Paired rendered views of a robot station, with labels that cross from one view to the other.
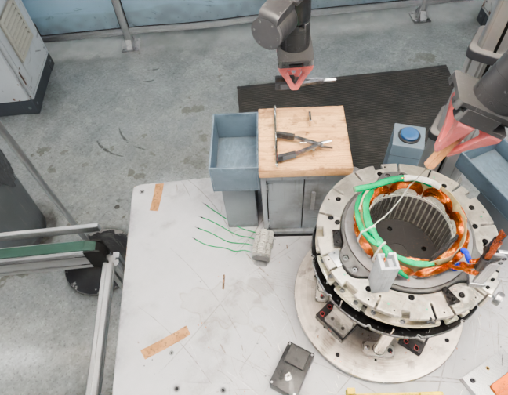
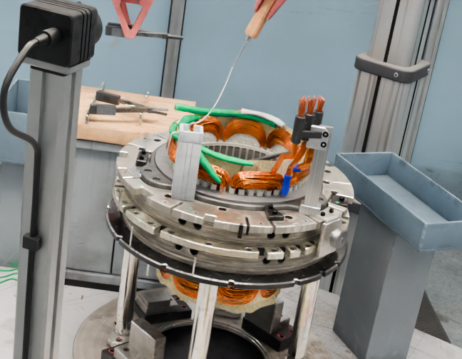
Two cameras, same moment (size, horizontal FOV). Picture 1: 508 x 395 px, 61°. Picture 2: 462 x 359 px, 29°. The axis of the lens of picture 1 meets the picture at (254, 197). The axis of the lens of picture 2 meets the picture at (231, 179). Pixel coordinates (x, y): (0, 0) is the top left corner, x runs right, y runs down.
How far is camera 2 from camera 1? 0.77 m
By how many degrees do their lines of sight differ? 33
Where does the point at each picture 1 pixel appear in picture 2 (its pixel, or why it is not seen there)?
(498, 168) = (387, 187)
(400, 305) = (206, 211)
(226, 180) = (12, 139)
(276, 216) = (74, 236)
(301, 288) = (89, 330)
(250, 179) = not seen: hidden behind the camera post
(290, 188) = (101, 173)
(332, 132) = (172, 114)
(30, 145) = not seen: outside the picture
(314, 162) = (140, 128)
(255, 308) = (6, 348)
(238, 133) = not seen: hidden behind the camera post
